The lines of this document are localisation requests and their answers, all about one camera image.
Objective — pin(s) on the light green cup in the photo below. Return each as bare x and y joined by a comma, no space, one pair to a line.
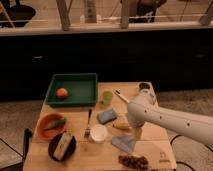
107,97

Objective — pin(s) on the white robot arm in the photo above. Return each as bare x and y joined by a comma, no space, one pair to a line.
143,108

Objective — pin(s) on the green vegetable in bowl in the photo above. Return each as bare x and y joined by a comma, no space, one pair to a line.
55,124

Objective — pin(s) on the green plastic tray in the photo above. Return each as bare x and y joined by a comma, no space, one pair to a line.
82,90

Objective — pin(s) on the orange bowl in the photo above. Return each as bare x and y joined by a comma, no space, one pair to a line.
45,121

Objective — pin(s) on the blue sponge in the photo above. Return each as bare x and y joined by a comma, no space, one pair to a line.
106,116

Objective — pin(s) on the orange fruit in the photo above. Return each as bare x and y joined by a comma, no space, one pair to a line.
62,93

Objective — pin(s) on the yellow banana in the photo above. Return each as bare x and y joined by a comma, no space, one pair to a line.
122,123

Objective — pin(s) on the metal cup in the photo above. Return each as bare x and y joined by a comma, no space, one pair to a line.
144,85

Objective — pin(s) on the white sandwich block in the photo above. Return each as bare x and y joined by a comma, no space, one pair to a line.
62,146

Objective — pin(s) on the brown grape bunch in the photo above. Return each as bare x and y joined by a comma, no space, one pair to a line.
138,163

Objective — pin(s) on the silver fork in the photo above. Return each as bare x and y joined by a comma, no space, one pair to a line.
87,131

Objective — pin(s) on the black clamp left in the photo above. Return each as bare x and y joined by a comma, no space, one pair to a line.
19,166

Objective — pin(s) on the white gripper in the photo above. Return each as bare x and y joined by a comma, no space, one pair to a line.
137,126

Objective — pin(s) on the black round stool base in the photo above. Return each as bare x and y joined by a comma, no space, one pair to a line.
19,16

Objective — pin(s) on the white cup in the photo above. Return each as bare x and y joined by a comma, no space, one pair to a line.
98,133

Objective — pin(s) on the white dish brush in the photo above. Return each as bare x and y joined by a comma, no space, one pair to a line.
121,96

